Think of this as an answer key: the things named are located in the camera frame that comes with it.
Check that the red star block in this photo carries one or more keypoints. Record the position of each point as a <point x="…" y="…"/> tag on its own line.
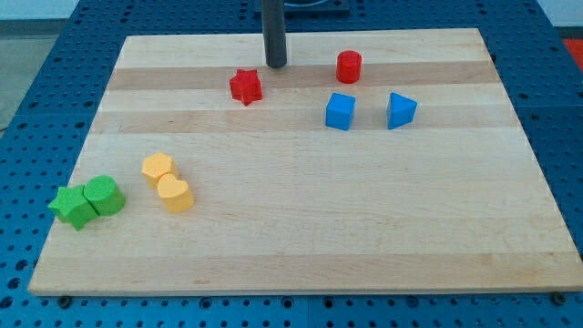
<point x="245" y="86"/>

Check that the green star block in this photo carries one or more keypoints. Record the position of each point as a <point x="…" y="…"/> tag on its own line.
<point x="71" y="206"/>

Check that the blue cube block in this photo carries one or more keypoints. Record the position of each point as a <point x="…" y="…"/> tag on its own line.
<point x="339" y="111"/>

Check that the light wooden board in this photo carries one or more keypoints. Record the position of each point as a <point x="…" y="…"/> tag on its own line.
<point x="454" y="202"/>

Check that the red cylinder block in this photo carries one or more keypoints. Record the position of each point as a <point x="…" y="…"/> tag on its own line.
<point x="348" y="66"/>

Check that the yellow heart block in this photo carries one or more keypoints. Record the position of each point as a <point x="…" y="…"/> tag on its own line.
<point x="175" y="193"/>

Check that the blue triangular prism block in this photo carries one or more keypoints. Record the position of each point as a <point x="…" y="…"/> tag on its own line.
<point x="401" y="111"/>

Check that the yellow hexagon block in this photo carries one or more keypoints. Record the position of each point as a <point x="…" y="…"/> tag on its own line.
<point x="156" y="166"/>

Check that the green cylinder block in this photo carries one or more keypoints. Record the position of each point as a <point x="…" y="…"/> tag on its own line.
<point x="104" y="195"/>

